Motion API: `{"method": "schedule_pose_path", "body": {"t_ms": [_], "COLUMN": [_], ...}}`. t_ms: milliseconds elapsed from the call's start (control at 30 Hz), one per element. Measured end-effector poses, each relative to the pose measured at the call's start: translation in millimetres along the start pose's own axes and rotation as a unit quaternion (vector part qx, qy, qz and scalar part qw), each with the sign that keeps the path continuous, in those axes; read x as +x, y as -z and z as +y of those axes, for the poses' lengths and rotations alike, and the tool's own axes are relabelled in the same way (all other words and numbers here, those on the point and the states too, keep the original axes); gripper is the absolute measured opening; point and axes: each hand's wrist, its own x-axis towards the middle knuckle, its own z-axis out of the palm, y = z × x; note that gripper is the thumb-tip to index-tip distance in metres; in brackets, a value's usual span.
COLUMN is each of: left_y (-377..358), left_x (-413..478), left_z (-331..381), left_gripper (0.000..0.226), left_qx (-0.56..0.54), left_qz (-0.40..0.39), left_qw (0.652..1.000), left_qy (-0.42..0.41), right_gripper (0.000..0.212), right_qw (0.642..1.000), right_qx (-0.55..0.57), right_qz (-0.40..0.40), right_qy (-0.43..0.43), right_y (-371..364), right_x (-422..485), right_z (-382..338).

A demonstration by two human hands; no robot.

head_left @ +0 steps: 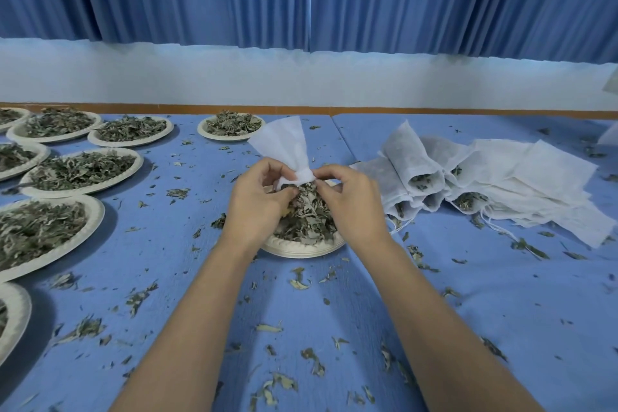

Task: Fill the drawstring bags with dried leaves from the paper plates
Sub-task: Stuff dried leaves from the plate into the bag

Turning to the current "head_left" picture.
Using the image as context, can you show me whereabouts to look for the person's left hand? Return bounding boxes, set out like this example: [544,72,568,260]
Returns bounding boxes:
[226,158,301,254]

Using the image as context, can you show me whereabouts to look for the person's right hand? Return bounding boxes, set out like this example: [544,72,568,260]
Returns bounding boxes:
[313,165,393,254]

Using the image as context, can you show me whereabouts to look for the white filter pouch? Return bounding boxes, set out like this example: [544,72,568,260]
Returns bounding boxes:
[248,116,317,186]

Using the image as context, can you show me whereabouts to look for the person's right forearm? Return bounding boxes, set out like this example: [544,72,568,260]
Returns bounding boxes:
[345,233,547,412]

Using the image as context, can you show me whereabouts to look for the person's left forearm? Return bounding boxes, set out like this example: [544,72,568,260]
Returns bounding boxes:
[110,231,266,412]

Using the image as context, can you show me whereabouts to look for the heap of dried green leaves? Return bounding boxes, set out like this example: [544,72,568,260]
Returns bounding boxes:
[272,182,340,247]

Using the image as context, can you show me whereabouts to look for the single embossed paper plate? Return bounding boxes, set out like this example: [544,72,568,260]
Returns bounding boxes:
[260,179,348,260]

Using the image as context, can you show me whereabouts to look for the orange wooden strip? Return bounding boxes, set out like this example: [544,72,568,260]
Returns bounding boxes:
[0,103,618,120]

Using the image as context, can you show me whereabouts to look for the scattered dried leaf crumbs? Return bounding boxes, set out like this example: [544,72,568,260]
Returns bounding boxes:
[0,123,618,412]

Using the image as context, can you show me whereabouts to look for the blue table cloth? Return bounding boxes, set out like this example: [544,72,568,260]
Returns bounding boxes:
[0,112,426,412]
[331,113,618,412]

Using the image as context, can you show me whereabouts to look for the pile of white filter bags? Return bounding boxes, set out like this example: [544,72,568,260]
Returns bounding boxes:
[350,119,618,251]

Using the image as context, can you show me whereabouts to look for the group of leaf-filled paper plates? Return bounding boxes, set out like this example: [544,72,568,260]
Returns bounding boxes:
[0,107,267,368]

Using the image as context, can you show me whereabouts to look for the white paper sheet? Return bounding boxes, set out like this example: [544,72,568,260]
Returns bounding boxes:
[597,121,618,147]

